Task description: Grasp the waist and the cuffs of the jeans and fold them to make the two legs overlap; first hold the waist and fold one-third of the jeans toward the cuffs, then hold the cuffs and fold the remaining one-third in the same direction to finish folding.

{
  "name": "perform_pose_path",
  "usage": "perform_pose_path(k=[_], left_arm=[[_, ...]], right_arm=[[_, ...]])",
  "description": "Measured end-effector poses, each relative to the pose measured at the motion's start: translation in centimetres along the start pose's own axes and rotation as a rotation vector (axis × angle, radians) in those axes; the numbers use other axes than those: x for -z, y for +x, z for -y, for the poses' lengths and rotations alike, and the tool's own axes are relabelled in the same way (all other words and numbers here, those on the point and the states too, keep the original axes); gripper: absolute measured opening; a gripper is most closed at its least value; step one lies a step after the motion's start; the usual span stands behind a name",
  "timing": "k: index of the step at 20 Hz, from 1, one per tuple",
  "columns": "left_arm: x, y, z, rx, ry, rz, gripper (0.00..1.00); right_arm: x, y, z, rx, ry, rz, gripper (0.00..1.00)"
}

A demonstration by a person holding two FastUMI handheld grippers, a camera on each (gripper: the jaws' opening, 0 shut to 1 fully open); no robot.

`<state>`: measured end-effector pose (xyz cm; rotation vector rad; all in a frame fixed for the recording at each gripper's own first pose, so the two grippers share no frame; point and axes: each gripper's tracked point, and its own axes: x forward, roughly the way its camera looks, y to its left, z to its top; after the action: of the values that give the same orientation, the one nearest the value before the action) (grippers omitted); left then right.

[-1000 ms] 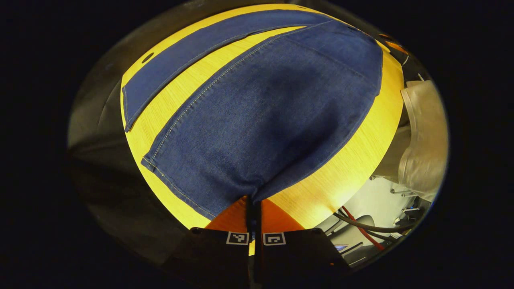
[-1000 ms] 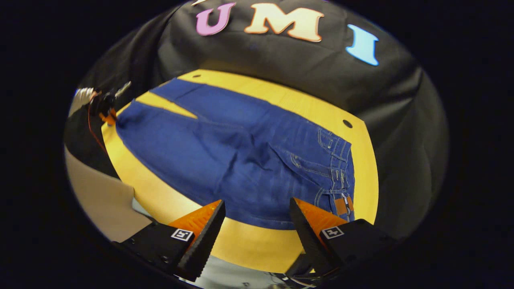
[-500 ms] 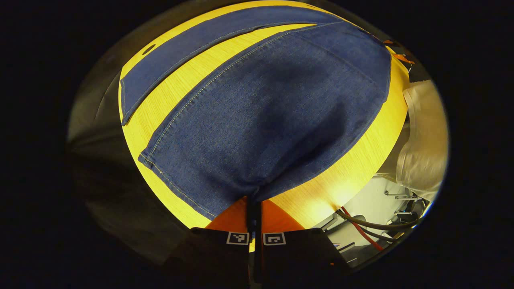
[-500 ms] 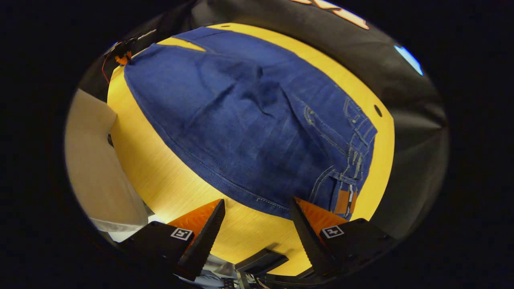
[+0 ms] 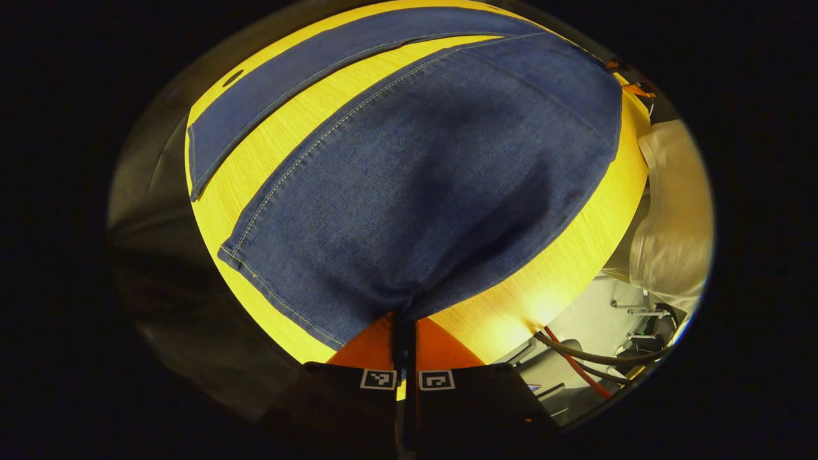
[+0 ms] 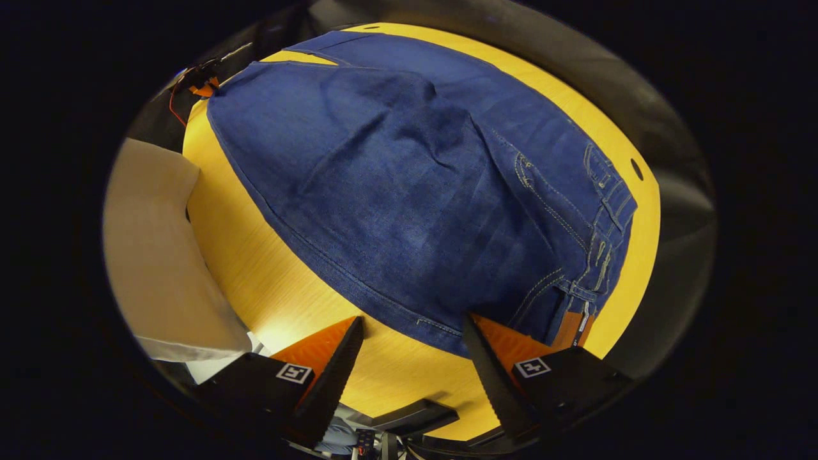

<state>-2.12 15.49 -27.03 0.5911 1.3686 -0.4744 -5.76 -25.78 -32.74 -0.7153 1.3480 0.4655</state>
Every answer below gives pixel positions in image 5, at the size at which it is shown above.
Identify thin black cable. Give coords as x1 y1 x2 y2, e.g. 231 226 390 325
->
574 360 635 385

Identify metal chair frame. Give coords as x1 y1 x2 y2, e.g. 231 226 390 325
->
609 296 673 341

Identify blue denim jeans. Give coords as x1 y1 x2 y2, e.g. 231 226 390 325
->
187 6 624 351

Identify thick black cable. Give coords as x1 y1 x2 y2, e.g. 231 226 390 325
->
533 331 673 367

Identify red cable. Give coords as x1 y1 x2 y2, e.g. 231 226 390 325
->
542 326 612 399

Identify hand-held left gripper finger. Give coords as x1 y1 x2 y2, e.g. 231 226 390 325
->
265 311 406 456
406 316 560 453

